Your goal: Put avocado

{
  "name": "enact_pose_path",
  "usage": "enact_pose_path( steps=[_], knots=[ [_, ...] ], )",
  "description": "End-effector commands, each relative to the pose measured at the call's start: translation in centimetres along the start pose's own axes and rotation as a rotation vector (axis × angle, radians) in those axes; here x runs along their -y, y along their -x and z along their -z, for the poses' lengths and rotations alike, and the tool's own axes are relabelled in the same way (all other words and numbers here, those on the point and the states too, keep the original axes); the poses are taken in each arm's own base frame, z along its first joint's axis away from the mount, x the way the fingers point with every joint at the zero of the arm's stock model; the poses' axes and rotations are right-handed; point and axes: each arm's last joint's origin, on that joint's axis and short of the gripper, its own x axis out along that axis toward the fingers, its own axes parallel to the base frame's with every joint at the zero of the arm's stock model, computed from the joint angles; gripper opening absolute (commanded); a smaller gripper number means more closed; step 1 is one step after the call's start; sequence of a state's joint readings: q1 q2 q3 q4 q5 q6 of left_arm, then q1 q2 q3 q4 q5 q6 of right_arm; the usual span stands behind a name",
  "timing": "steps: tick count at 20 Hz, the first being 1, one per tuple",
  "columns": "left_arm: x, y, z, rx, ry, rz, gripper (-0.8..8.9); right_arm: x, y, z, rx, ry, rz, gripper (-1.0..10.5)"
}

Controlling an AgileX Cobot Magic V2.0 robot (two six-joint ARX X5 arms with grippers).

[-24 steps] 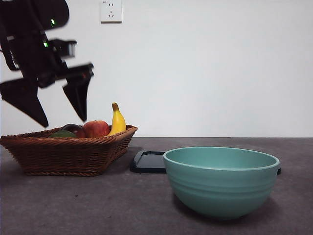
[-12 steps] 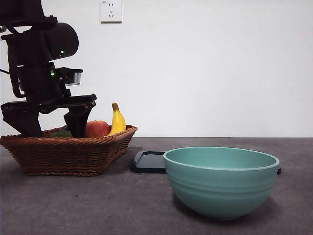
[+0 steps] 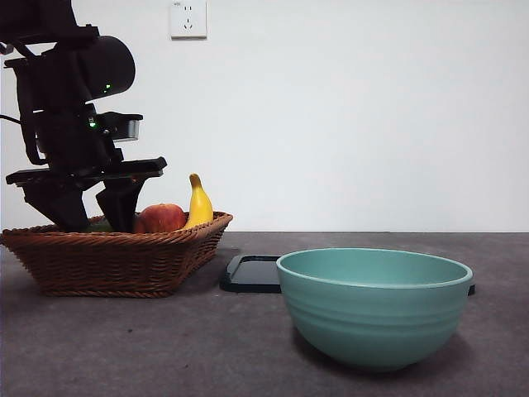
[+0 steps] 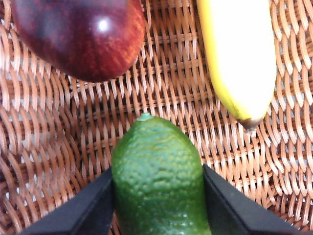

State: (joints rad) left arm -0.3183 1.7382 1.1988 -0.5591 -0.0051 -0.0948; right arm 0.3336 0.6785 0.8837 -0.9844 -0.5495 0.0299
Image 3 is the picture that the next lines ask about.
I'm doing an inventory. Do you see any red yellow apple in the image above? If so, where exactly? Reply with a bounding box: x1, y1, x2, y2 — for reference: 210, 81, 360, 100
138, 203, 188, 235

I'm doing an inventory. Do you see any teal ceramic bowl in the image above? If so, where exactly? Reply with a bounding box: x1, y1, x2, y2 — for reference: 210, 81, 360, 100
275, 246, 474, 372

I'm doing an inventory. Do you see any brown wicker basket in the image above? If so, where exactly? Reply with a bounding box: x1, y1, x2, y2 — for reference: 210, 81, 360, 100
0, 211, 235, 299

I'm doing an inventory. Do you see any dark green rectangular tray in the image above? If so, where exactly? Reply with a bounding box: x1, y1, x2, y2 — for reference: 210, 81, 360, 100
218, 254, 476, 296

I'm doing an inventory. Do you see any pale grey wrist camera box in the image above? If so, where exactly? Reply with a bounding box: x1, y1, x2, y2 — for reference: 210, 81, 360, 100
97, 112, 145, 145

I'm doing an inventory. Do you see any white wall socket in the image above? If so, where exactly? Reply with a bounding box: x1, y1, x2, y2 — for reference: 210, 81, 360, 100
170, 0, 208, 41

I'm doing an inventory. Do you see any yellow banana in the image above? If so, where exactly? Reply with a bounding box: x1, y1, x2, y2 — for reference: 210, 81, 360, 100
181, 173, 215, 231

